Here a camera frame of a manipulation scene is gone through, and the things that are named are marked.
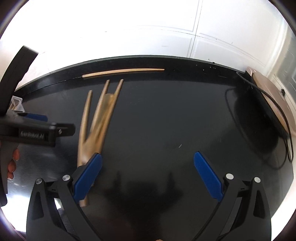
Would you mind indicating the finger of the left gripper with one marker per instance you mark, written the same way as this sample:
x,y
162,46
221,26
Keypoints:
x,y
32,117
65,129

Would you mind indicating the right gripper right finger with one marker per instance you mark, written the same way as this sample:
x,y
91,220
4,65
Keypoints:
x,y
242,211

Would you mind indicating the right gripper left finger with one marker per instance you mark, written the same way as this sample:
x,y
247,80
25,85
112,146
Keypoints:
x,y
43,219

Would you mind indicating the left hand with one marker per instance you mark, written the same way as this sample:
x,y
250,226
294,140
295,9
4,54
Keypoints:
x,y
12,164

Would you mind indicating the clear plastic container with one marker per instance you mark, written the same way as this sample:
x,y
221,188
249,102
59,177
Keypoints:
x,y
16,104

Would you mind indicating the gold butter knife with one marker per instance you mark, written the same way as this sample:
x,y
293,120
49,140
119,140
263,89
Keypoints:
x,y
104,120

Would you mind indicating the long wooden chopstick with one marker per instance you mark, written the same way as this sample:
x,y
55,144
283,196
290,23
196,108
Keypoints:
x,y
118,71

